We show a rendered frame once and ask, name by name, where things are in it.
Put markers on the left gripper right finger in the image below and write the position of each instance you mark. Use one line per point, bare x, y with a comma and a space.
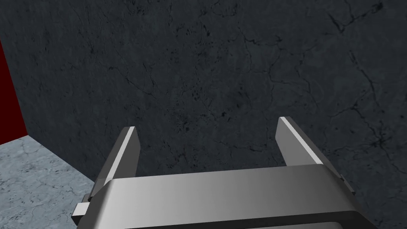
297, 147

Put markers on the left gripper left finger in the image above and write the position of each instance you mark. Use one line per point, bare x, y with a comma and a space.
122, 156

